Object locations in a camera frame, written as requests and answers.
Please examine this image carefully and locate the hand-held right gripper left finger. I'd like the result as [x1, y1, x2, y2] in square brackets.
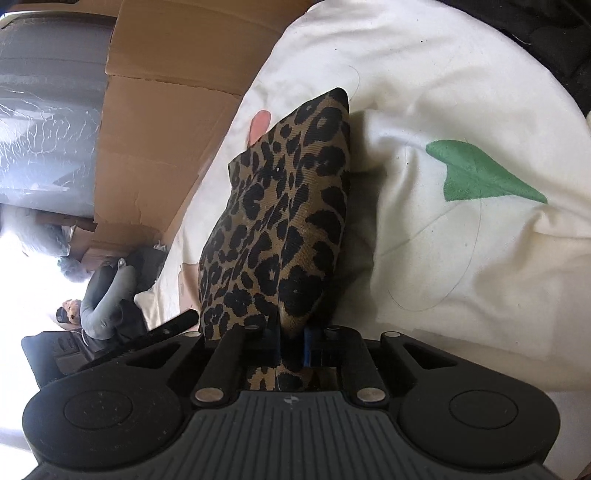
[124, 318, 282, 409]

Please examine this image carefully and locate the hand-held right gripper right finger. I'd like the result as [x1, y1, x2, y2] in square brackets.
[302, 325, 460, 407]

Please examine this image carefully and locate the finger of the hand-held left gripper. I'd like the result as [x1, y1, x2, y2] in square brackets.
[147, 309, 200, 337]

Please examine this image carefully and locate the leopard print garment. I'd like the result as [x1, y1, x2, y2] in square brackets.
[198, 87, 352, 392]

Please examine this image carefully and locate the brown cardboard sheet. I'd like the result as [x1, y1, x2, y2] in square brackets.
[69, 0, 319, 268]

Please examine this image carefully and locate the clear plastic wrap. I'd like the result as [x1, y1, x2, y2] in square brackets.
[0, 16, 116, 217]

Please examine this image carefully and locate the white bear print bed sheet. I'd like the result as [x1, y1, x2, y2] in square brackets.
[134, 0, 591, 393]

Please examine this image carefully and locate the black garment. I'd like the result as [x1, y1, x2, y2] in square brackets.
[450, 0, 591, 116]

